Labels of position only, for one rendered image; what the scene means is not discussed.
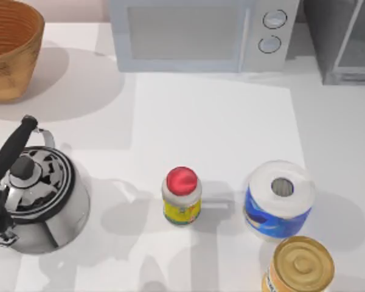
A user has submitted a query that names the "grey cabinet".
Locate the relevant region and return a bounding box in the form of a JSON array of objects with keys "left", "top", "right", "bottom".
[{"left": 302, "top": 0, "right": 365, "bottom": 86}]

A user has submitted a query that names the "silver kettle with black handle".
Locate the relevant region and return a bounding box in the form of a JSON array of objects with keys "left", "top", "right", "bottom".
[{"left": 0, "top": 114, "right": 91, "bottom": 254}]

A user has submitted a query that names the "white and blue paper roll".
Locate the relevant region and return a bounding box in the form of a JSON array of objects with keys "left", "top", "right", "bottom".
[{"left": 245, "top": 159, "right": 316, "bottom": 243}]

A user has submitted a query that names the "pale microwave oven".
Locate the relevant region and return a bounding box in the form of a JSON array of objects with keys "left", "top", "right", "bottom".
[{"left": 108, "top": 0, "right": 301, "bottom": 74}]

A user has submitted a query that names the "woven brown basket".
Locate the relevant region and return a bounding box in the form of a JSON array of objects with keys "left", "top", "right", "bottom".
[{"left": 0, "top": 0, "right": 46, "bottom": 104}]

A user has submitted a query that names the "yellow jar with red lid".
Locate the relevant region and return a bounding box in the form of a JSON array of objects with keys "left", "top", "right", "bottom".
[{"left": 161, "top": 165, "right": 203, "bottom": 227}]

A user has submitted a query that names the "grey microwave knob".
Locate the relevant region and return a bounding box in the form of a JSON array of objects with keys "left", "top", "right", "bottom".
[
  {"left": 257, "top": 34, "right": 282, "bottom": 55},
  {"left": 262, "top": 9, "right": 288, "bottom": 30}
]

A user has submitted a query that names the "golden orange can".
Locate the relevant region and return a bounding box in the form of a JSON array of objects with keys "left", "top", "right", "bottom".
[{"left": 261, "top": 235, "right": 335, "bottom": 292}]

